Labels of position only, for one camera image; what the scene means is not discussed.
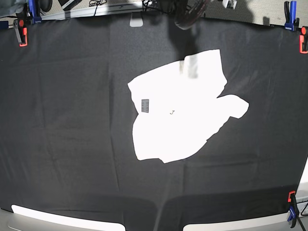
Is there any white printed t-shirt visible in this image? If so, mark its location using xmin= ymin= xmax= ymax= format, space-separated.
xmin=128 ymin=49 xmax=249 ymax=163

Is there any black table cloth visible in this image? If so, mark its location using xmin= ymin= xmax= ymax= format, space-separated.
xmin=0 ymin=13 xmax=308 ymax=231

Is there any red black clamp far left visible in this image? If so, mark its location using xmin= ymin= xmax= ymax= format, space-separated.
xmin=13 ymin=19 xmax=27 ymax=47

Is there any red black clamp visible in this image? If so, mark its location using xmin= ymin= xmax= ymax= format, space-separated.
xmin=299 ymin=26 xmax=308 ymax=54
xmin=13 ymin=19 xmax=27 ymax=47

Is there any blue clamp far left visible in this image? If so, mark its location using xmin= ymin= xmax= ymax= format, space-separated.
xmin=28 ymin=0 xmax=41 ymax=24

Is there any blue clamp far right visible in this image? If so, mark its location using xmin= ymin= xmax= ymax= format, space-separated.
xmin=284 ymin=0 xmax=299 ymax=31

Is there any red black clamp far right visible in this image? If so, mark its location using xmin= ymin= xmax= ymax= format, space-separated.
xmin=299 ymin=26 xmax=308 ymax=54

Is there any red blue clamp near right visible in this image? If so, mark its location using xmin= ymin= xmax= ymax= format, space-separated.
xmin=287 ymin=191 xmax=299 ymax=228

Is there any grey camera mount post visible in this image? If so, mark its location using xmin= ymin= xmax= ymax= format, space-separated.
xmin=129 ymin=12 xmax=143 ymax=27

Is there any black red cable bundle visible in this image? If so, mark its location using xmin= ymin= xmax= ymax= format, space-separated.
xmin=174 ymin=0 xmax=213 ymax=30

